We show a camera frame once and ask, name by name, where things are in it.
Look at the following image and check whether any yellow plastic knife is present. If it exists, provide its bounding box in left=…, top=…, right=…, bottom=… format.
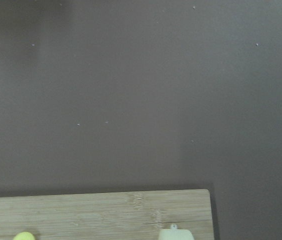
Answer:
left=13, top=231, right=35, bottom=240

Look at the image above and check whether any white steamed bun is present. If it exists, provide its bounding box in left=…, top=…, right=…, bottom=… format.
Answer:
left=158, top=223, right=194, bottom=240

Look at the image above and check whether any bamboo cutting board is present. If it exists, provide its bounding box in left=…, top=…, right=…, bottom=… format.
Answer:
left=0, top=189, right=214, bottom=240

